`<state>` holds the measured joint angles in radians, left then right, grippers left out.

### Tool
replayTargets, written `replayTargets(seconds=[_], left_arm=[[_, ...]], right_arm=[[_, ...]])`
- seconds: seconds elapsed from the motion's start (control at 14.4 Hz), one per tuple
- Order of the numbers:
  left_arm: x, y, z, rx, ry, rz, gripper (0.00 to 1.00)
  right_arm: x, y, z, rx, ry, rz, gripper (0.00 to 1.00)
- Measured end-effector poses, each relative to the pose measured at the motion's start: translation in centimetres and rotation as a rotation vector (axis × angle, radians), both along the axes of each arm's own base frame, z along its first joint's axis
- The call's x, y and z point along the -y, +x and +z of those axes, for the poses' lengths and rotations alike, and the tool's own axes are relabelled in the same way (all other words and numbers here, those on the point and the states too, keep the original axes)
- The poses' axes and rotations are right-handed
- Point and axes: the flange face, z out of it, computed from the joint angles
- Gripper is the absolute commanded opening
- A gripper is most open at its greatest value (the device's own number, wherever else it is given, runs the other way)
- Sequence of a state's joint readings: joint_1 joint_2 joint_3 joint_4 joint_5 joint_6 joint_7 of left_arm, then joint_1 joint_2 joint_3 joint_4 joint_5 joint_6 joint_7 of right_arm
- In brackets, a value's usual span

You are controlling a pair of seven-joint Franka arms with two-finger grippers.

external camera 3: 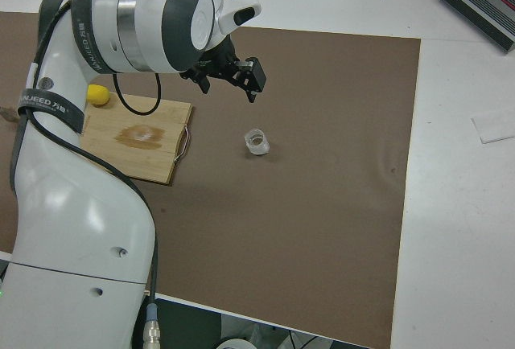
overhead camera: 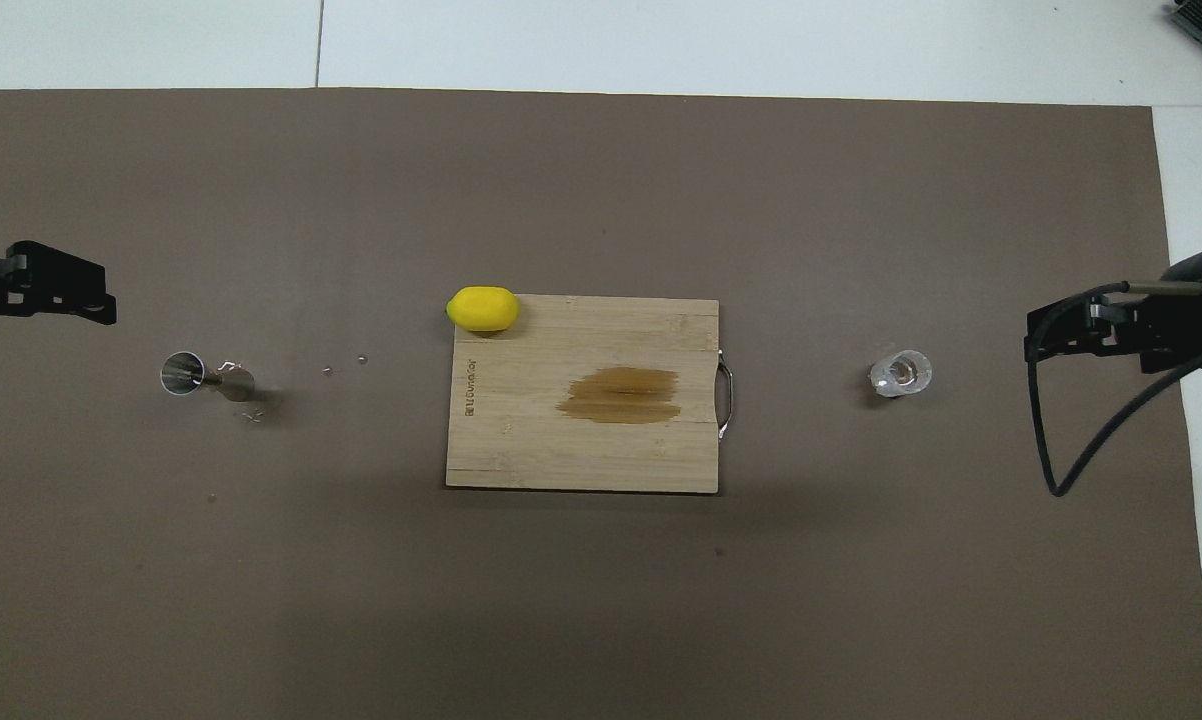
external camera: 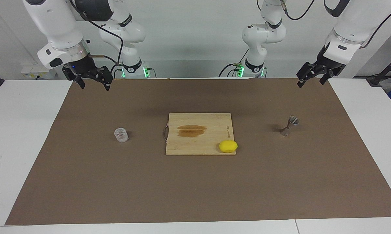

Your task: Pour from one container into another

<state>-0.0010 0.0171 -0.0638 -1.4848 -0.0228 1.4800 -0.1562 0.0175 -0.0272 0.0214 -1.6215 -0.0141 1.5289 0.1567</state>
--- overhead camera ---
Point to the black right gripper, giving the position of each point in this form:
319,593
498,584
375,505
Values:
1176,315

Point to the clear glass cup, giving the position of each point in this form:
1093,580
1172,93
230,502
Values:
901,374

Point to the steel double jigger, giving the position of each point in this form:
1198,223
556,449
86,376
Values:
183,373

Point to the yellow lemon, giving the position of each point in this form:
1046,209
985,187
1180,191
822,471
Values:
482,309

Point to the wooden cutting board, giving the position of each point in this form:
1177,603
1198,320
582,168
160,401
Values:
561,450

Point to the brown table mat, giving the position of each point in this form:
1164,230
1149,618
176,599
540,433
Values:
601,620

